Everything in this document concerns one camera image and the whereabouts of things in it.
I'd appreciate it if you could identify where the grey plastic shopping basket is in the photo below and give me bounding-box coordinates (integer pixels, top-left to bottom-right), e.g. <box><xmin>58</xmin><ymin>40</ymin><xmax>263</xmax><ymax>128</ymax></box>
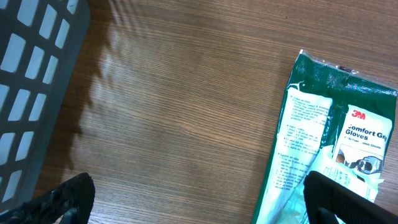
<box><xmin>1</xmin><ymin>0</ymin><xmax>90</xmax><ymax>213</ymax></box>

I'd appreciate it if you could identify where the green white 3M package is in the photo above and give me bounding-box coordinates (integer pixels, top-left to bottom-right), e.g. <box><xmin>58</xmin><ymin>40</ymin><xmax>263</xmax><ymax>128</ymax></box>
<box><xmin>252</xmin><ymin>50</ymin><xmax>397</xmax><ymax>223</ymax></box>

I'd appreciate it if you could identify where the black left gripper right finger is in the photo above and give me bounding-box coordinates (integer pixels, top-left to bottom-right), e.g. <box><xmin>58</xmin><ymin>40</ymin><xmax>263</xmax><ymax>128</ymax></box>
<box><xmin>303</xmin><ymin>171</ymin><xmax>397</xmax><ymax>224</ymax></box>

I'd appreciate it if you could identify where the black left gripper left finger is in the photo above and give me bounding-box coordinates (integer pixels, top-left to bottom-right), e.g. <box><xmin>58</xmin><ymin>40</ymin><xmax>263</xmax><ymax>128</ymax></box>
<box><xmin>1</xmin><ymin>172</ymin><xmax>95</xmax><ymax>224</ymax></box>

